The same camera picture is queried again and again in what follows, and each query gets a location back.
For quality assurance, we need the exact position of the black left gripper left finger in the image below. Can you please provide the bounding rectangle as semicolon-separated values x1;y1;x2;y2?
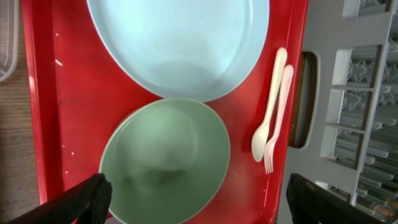
8;173;113;224

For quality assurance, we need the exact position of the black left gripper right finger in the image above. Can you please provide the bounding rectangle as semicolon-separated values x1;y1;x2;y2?
286;174;383;224

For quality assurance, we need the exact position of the green bowl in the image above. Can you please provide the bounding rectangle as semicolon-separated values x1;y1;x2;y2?
99;98;231;223

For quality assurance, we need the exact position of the grey dishwasher rack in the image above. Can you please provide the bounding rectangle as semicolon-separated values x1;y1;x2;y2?
277;1;397;223

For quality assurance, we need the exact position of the clear plastic waste bin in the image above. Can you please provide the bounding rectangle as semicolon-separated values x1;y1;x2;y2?
1;0;19;81

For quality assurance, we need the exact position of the white plastic spoon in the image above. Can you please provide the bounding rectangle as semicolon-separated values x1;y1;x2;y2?
251;47;287;162

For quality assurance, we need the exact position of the pink plastic fork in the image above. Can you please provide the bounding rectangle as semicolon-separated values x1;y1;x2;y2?
264;65;294;174

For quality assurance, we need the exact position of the light blue plate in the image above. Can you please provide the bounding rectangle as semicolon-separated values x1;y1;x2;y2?
87;0;271;102

